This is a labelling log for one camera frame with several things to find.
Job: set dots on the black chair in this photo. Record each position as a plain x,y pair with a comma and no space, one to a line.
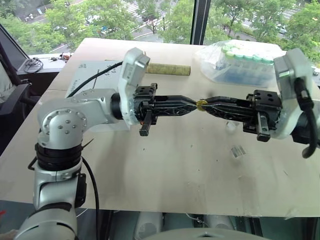
15,97

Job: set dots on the brown cardboard tube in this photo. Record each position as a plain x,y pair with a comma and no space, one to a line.
170,70

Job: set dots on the pale rounded robot leg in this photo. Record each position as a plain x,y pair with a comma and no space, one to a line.
220,222
149,223

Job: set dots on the white paper sheet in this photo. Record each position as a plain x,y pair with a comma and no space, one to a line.
85,70

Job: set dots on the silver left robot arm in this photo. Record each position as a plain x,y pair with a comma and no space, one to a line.
62,125

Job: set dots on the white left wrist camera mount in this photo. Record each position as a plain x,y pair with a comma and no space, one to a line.
131,75

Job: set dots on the small clear plastic piece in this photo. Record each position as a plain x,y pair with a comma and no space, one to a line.
230,127

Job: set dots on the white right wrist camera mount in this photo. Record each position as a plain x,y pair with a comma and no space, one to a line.
287,65

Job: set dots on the dark window frame post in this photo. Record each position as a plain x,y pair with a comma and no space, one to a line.
200,21

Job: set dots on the small cluttered parts on sill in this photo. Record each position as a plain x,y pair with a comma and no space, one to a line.
61,56

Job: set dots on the gold coin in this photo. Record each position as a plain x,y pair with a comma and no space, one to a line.
201,102

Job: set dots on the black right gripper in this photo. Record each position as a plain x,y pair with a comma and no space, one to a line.
266,105

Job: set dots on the small clear barcode label piece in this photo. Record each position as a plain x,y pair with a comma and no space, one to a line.
238,151

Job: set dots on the plastic bag of green-capped tubes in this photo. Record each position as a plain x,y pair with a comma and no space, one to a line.
240,62

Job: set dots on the grey rounded robot torso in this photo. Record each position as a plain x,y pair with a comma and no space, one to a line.
205,235

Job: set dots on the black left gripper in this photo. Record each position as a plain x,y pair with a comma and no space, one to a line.
143,93

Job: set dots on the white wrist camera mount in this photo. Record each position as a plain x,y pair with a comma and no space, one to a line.
131,75
287,65

